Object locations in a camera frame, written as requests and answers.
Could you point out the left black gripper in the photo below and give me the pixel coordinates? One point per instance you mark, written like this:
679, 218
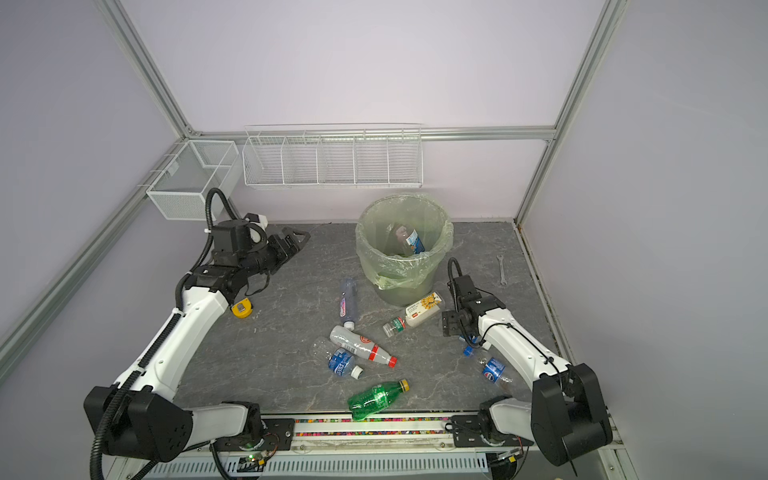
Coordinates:
284, 253

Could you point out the white wire rack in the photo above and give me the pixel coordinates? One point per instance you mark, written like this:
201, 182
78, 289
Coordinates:
376, 155

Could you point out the blue label water bottle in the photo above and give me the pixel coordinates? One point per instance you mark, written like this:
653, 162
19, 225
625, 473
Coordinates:
472, 342

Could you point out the flower label tea bottle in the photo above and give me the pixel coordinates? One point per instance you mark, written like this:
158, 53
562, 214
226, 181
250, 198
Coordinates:
415, 315

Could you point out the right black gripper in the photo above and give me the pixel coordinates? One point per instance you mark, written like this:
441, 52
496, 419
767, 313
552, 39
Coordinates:
450, 322

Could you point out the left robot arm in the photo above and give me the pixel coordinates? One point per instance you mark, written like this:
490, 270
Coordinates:
136, 417

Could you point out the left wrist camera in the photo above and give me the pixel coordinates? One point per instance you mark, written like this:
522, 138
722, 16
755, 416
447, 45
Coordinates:
240, 236

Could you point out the blue cap pepsi bottle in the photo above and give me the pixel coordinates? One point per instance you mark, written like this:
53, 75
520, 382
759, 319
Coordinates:
491, 368

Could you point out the tall blue cap clear bottle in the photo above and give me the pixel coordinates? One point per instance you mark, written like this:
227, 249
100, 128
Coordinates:
407, 241

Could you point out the bin with green bag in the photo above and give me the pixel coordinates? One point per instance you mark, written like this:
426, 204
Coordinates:
399, 280

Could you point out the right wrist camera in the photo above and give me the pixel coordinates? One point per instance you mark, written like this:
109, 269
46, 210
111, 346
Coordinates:
463, 291

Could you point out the purple label clear bottle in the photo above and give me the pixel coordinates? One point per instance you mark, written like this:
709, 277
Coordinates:
348, 305

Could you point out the yellow tape measure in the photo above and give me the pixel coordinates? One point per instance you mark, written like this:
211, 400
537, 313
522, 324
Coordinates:
242, 309

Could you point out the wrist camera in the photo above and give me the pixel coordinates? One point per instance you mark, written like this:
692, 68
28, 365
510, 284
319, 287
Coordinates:
463, 291
240, 236

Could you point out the red cap white bottle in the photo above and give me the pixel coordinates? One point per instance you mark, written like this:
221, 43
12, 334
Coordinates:
361, 346

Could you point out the white mesh box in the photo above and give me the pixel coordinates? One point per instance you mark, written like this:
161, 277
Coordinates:
197, 166

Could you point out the green bottle yellow cap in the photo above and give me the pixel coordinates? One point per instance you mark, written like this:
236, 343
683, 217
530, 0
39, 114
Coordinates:
376, 398

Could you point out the blue label white cap bottle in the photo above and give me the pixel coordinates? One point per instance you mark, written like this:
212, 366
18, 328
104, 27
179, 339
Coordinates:
335, 359

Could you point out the silver wrench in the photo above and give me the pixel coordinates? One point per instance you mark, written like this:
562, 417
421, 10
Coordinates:
502, 273

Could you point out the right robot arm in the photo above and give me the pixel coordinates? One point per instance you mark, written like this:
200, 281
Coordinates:
566, 416

